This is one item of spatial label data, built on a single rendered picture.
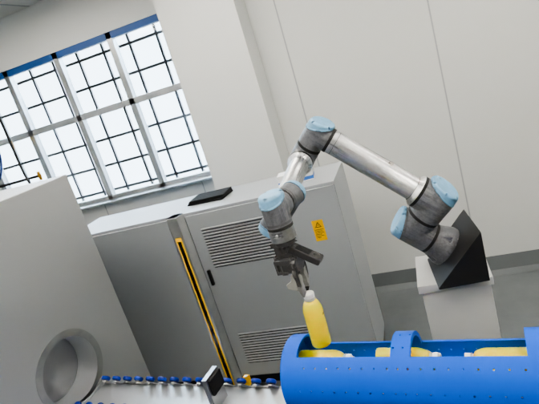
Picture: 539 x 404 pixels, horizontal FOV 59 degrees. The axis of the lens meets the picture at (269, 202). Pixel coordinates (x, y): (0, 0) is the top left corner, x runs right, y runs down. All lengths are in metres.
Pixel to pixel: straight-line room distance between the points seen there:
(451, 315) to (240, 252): 1.53
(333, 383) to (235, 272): 1.81
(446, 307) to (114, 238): 2.39
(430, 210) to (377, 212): 2.23
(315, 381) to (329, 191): 1.53
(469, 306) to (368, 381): 0.82
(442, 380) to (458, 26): 3.03
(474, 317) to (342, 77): 2.42
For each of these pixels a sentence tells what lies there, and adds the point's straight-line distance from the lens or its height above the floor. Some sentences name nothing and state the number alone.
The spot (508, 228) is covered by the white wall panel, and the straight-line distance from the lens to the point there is 4.55.
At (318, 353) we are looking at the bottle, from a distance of 1.93.
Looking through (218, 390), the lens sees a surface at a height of 1.01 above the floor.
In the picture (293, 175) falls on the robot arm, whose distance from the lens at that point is 2.00.
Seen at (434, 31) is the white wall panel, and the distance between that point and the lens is 4.14.
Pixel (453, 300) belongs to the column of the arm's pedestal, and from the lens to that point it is 2.36.
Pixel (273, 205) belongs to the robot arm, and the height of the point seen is 1.79.
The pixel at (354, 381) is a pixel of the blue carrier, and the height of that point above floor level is 1.16.
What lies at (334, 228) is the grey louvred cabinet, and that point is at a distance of 3.12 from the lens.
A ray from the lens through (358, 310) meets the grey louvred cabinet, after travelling 3.37.
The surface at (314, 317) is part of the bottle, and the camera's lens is 1.70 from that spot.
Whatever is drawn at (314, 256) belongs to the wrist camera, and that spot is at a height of 1.59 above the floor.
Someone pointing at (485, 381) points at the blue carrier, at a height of 1.16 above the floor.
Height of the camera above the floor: 2.20
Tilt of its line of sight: 15 degrees down
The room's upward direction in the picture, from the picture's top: 17 degrees counter-clockwise
